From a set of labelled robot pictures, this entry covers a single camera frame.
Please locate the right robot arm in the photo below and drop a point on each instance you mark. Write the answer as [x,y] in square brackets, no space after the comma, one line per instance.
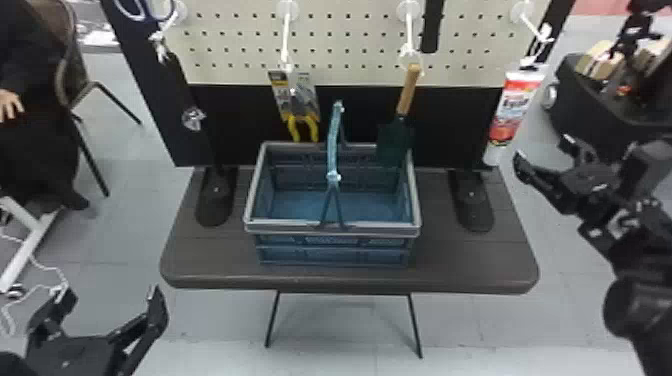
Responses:
[640,283]

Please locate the red white sealant tube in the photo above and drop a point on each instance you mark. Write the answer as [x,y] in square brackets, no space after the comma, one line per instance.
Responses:
[512,107]

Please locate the blue basket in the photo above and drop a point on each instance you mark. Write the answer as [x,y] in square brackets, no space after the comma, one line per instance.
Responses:
[336,204]

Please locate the person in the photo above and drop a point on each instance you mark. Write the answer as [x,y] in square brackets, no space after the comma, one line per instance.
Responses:
[31,142]

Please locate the yellow pliers on card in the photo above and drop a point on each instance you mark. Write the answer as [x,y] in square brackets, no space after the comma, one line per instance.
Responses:
[302,100]

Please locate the white pegboard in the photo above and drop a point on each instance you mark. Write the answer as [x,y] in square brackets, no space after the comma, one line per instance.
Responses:
[357,47]

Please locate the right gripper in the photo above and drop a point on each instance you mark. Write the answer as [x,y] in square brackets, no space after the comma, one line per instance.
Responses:
[596,189]

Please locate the black tool box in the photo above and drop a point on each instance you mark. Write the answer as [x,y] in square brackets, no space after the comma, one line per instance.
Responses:
[593,113]

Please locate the blue scissors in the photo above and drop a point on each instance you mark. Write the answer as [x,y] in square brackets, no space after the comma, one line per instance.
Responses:
[137,12]

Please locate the black chair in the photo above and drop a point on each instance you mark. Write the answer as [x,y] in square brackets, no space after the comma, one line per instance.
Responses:
[73,78]

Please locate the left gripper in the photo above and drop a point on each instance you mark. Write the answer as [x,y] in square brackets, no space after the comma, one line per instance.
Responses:
[73,357]

